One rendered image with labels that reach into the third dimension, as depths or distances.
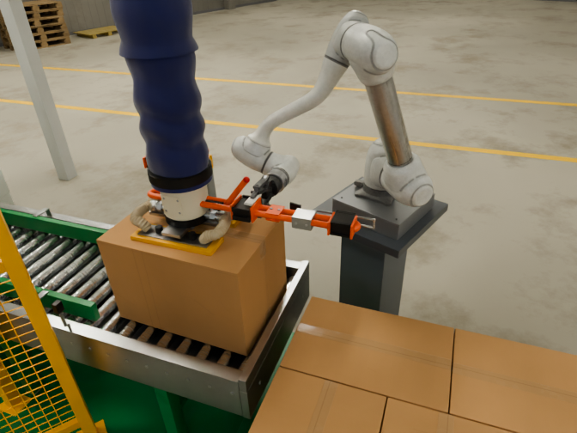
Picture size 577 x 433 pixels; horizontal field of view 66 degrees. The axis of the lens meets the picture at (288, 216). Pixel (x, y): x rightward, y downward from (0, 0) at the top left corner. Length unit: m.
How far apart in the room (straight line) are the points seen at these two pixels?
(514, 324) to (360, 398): 1.42
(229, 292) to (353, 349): 0.54
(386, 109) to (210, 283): 0.88
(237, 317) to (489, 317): 1.67
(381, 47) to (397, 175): 0.54
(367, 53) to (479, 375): 1.17
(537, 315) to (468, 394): 1.32
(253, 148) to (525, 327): 1.85
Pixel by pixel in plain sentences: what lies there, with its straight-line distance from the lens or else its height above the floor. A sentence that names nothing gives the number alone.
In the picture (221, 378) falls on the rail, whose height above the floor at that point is 0.59.
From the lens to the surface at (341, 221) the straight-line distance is 1.44.
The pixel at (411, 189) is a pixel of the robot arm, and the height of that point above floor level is 1.02.
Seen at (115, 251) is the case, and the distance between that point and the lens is 1.77.
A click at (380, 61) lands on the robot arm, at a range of 1.52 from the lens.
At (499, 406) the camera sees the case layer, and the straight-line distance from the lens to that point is 1.74.
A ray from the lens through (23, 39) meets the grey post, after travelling 4.39.
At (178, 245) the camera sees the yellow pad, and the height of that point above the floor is 0.97.
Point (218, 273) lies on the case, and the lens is 1.52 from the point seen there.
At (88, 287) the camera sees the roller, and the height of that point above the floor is 0.54.
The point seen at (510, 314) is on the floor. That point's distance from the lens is 2.92.
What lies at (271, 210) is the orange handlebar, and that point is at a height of 1.09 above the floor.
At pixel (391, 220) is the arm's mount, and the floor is 0.83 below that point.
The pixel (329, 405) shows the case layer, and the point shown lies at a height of 0.54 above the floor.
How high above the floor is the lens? 1.87
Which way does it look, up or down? 32 degrees down
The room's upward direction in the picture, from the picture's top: 2 degrees counter-clockwise
